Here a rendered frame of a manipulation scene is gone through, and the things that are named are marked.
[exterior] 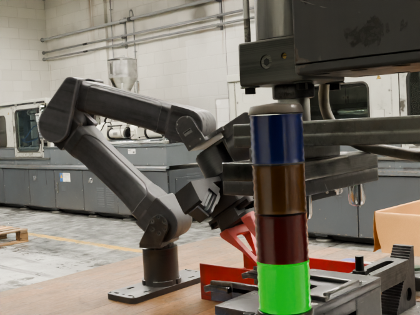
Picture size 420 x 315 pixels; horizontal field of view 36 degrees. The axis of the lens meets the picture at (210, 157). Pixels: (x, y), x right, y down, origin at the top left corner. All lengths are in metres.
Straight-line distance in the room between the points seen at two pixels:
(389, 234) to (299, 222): 2.73
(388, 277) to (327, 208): 5.25
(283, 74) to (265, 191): 0.28
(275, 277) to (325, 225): 5.76
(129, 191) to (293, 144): 0.71
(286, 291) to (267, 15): 0.36
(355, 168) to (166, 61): 9.81
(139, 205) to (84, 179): 7.86
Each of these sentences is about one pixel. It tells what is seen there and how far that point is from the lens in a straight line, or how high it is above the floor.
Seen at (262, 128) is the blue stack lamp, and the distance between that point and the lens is 0.45.
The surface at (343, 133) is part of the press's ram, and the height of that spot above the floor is 1.17.
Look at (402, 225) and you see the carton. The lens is 3.13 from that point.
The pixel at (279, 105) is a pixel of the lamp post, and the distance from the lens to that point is 0.44.
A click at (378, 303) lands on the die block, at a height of 0.95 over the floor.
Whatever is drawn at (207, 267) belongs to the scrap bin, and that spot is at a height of 0.96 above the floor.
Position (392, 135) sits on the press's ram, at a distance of 0.65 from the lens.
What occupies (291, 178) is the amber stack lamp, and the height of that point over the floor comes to 1.15.
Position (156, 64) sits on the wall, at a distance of 10.72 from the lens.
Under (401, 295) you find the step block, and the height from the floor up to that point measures 0.93.
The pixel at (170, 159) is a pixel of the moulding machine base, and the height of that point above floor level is 0.79.
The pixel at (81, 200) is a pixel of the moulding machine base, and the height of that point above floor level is 0.23.
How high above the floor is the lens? 1.19
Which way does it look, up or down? 3 degrees down
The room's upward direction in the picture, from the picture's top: 3 degrees counter-clockwise
